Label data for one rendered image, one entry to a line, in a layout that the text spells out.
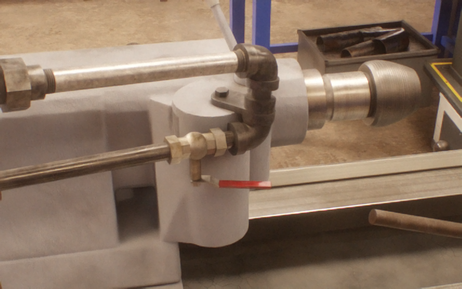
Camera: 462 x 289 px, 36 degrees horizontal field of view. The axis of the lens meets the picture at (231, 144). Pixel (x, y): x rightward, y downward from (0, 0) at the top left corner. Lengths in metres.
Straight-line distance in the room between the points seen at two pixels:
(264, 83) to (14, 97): 0.25
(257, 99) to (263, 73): 0.03
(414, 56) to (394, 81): 2.27
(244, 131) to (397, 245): 0.61
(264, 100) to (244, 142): 0.05
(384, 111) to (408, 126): 2.25
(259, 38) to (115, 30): 1.49
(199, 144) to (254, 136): 0.06
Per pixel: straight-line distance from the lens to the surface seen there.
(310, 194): 1.20
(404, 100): 0.93
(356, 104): 0.92
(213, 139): 0.73
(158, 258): 0.86
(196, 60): 0.68
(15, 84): 0.61
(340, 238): 1.26
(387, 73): 0.93
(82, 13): 4.42
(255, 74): 0.72
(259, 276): 1.20
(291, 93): 0.87
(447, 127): 2.78
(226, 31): 0.81
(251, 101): 0.73
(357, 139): 3.03
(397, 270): 1.24
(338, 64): 3.06
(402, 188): 1.24
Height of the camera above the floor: 1.51
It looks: 31 degrees down
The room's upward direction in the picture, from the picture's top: straight up
